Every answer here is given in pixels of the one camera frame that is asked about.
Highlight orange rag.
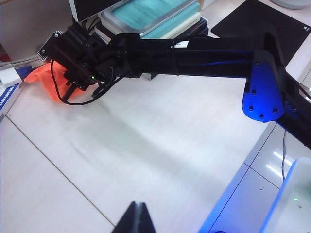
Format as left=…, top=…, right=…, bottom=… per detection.
left=24, top=60, right=84, bottom=103

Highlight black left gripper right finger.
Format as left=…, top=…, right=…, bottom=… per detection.
left=138, top=202, right=156, bottom=233

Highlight white neuroscience textbook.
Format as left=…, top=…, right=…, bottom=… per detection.
left=159, top=13, right=202, bottom=40

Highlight white blue cardboard box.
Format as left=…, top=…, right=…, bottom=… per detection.
left=0, top=82, right=25, bottom=122

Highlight black mouse pad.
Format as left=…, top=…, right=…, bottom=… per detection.
left=210, top=0, right=311, bottom=69

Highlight white blue VGA adapter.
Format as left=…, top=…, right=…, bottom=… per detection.
left=0, top=65, right=34, bottom=85

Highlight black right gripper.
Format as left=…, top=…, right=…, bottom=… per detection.
left=36, top=30, right=110, bottom=100

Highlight teal tray stack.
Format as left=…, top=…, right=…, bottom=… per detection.
left=113, top=0, right=201, bottom=40

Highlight white-edged AOC monitor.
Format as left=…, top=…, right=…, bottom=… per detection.
left=69, top=0, right=125, bottom=23

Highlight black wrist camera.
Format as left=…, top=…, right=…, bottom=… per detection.
left=63, top=22, right=92, bottom=49

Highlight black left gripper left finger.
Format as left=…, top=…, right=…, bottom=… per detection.
left=113, top=201, right=139, bottom=233

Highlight grey desk partition panel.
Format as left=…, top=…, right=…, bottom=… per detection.
left=0, top=0, right=78, bottom=66

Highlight black camera cable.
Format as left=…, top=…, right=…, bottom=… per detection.
left=50, top=59, right=122, bottom=106

